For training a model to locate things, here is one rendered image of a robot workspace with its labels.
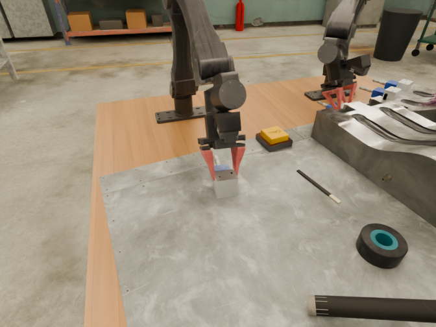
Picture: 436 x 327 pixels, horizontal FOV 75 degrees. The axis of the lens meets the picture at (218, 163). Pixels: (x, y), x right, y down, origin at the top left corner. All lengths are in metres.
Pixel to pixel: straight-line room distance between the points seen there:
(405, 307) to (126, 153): 0.71
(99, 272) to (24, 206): 1.58
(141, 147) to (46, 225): 1.17
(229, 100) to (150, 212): 0.30
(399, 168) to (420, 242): 0.16
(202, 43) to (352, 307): 0.55
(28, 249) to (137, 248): 1.30
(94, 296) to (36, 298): 1.09
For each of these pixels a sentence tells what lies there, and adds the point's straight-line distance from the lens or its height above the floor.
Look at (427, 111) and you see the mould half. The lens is 1.10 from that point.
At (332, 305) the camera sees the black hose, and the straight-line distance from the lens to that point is 0.51.
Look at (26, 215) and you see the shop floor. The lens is 2.07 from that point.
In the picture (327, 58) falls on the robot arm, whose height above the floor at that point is 1.01.
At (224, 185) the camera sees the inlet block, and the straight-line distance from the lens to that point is 0.65.
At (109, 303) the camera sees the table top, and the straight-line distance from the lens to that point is 0.56.
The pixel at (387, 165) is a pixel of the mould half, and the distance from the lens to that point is 0.77.
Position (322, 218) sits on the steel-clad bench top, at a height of 0.80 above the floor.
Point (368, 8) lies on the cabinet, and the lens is 6.93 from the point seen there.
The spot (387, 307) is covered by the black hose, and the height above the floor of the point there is 0.85.
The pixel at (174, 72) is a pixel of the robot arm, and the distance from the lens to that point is 0.91.
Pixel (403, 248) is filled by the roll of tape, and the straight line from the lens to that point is 0.63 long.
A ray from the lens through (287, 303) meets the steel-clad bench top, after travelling 0.53.
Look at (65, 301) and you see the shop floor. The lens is 1.58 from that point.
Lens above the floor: 1.27
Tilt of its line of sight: 37 degrees down
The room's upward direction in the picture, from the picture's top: straight up
